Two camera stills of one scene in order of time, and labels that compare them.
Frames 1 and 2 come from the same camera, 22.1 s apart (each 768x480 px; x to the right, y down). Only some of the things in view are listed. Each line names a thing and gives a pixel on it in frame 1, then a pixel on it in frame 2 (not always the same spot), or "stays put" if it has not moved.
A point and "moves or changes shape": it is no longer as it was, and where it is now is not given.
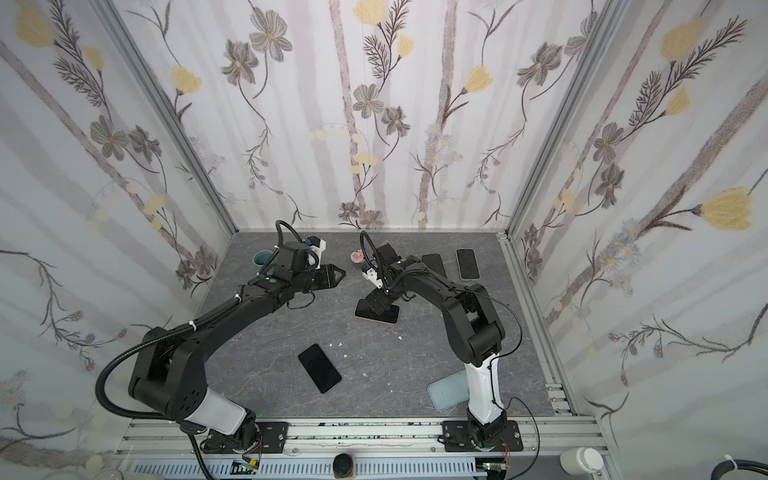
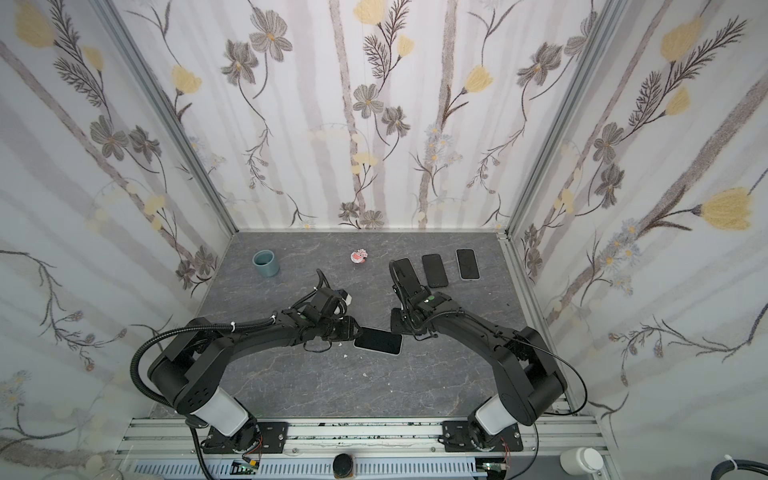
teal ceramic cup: (260, 258) stays put
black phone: (467, 263) stays put
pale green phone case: (450, 390) → (379, 341)
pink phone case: (391, 316) moves or changes shape
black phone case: (434, 262) stays put
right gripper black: (381, 297) → (413, 297)
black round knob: (342, 465) stays put
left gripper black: (329, 271) → (350, 329)
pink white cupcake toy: (357, 257) stays put
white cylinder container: (581, 461) stays put
